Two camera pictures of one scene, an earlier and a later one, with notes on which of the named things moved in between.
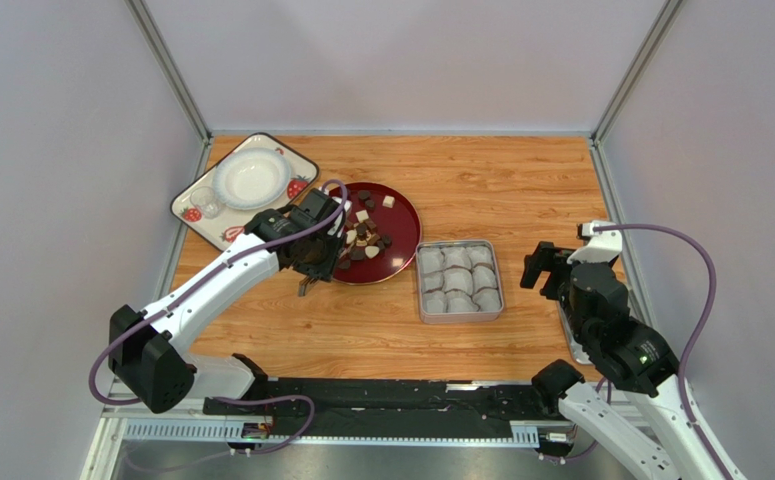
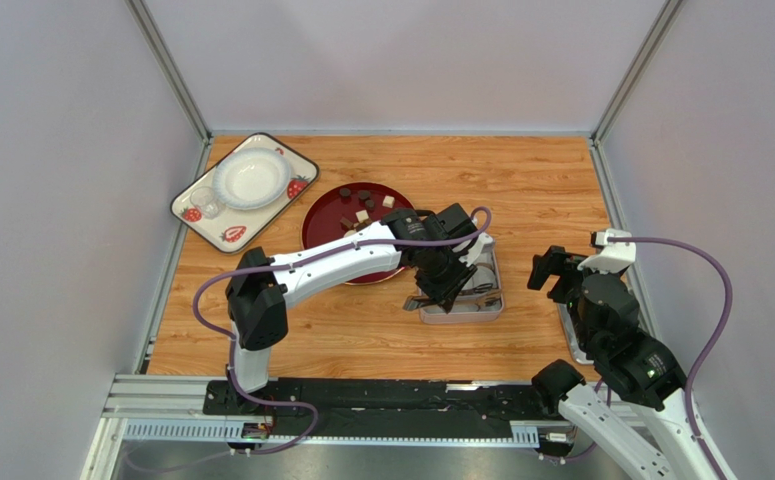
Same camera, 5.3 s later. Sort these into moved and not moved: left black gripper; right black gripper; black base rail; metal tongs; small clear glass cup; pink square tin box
Moved: metal tongs; left black gripper
Not moved: pink square tin box; black base rail; right black gripper; small clear glass cup
